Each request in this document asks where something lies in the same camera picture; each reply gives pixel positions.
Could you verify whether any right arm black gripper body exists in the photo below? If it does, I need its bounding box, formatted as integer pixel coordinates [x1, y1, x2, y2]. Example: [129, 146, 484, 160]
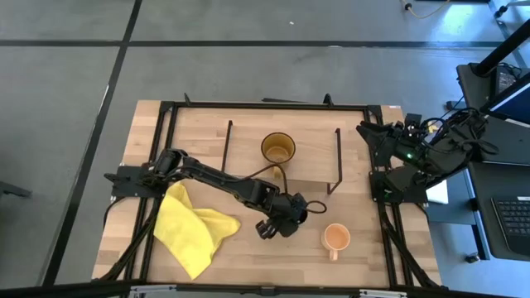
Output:
[374, 122, 416, 161]

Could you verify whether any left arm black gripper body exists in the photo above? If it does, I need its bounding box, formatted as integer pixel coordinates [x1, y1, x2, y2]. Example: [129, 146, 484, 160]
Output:
[263, 190, 310, 225]

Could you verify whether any yellow mug with dark rim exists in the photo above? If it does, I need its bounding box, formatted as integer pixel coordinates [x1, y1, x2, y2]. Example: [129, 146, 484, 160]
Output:
[260, 131, 297, 180]

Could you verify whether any wooden shelf with black legs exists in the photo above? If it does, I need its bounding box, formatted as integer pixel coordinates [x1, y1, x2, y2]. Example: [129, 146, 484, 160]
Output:
[221, 118, 344, 196]

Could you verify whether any small peach mug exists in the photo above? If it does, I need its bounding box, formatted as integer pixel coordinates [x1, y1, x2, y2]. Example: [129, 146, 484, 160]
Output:
[320, 222, 352, 262]

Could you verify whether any white box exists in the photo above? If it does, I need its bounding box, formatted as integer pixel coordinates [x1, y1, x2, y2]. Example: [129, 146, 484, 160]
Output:
[426, 179, 450, 206]

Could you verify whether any yellow cloth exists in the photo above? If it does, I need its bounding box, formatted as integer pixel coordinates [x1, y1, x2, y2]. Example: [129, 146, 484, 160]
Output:
[152, 180, 242, 281]

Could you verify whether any dark side desk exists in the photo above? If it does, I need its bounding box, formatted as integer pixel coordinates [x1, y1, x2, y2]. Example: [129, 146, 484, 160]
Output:
[456, 64, 530, 262]

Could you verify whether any laptop screen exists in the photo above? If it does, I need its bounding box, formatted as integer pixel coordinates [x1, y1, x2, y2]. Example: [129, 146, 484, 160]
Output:
[479, 72, 530, 125]

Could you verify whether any black keyboard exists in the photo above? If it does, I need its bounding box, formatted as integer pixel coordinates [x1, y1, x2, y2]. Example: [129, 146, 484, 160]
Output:
[490, 195, 530, 257]

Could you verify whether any black pole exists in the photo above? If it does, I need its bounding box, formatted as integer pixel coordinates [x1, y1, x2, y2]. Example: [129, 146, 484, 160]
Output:
[473, 20, 530, 78]

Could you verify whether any dark stand foot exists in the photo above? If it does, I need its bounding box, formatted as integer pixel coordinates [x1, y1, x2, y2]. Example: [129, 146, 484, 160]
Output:
[0, 180, 33, 199]

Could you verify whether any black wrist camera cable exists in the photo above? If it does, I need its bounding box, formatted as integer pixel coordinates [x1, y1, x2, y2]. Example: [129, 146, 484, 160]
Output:
[238, 163, 328, 215]

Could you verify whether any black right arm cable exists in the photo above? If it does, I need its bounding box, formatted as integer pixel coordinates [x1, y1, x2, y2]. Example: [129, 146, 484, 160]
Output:
[445, 106, 501, 157]

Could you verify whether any black table frame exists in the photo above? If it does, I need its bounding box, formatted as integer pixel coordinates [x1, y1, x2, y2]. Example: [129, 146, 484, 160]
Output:
[93, 93, 442, 291]

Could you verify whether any yellow floor cable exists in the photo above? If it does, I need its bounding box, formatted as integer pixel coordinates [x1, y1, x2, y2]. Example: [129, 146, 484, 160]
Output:
[400, 0, 451, 21]

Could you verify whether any black camera mount rail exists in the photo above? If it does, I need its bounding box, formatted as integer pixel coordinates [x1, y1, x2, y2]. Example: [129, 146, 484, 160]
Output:
[0, 279, 530, 298]

